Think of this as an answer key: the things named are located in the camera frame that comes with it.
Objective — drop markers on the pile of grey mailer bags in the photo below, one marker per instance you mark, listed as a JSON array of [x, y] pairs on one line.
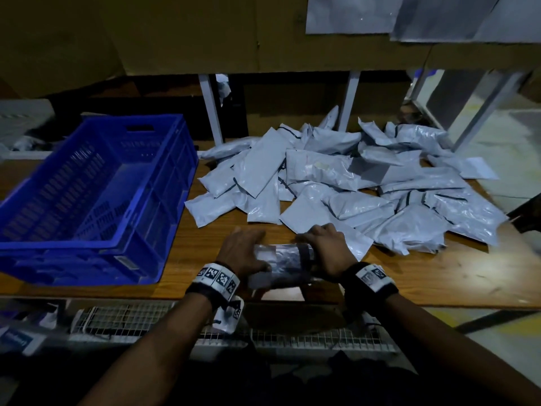
[[338, 181]]

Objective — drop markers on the right marker wristband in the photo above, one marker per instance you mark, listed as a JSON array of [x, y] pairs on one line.
[[369, 286]]

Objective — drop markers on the person's left forearm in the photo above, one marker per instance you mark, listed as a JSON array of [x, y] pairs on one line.
[[152, 359]]

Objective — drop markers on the marker wristband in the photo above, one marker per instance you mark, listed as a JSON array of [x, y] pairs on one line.
[[369, 286], [214, 283]]

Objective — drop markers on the wooden table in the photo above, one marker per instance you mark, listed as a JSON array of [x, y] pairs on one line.
[[473, 275]]

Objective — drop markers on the left marker wristband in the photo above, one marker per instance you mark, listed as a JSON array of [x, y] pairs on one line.
[[214, 283]]

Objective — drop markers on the white metal shelf leg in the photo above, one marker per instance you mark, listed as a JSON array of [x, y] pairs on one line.
[[348, 101], [211, 110], [486, 110]]

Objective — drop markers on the blue plastic crate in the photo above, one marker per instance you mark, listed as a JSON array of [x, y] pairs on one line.
[[93, 198]]

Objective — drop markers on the person's right hand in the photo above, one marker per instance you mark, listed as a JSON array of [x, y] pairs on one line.
[[334, 249]]

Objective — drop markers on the person's right forearm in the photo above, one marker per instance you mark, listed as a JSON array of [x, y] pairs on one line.
[[456, 359]]

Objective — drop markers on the person's left hand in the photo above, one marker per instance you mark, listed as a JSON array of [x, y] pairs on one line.
[[241, 249]]

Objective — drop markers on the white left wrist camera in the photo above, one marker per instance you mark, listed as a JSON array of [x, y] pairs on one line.
[[228, 315]]

